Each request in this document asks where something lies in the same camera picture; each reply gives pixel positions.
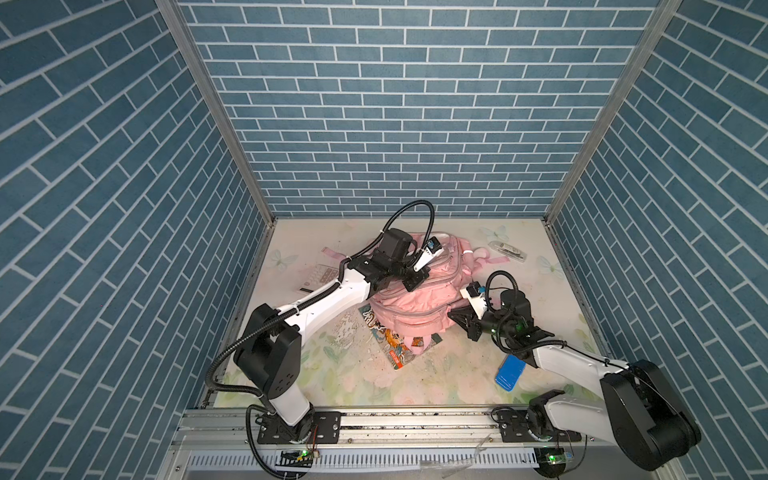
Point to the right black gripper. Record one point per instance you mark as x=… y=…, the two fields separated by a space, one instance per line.
x=480 y=320

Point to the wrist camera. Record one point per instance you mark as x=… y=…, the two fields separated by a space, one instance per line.
x=477 y=304
x=431 y=250

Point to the pink student backpack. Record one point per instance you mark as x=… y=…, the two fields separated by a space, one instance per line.
x=411 y=319

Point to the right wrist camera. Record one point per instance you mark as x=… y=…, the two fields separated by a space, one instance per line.
x=477 y=304

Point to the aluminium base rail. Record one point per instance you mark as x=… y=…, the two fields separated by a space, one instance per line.
x=451 y=442

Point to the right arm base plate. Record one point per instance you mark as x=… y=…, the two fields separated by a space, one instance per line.
x=529 y=425

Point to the clear plastic pen box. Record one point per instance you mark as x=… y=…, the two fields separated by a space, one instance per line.
x=508 y=250

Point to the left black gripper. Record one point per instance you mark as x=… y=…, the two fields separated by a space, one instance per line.
x=411 y=277

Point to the blue pencil case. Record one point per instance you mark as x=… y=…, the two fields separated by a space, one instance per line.
x=509 y=373

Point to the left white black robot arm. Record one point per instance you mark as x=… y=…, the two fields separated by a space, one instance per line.
x=271 y=356

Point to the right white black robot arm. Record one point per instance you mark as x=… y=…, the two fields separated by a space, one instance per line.
x=634 y=407

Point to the colourful illustrated book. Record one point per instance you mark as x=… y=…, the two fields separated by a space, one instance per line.
x=398 y=350

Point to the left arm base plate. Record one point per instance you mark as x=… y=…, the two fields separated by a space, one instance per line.
x=316 y=427

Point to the pink white calculator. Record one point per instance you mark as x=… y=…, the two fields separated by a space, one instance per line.
x=318 y=276

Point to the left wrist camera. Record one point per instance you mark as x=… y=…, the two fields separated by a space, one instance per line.
x=431 y=250

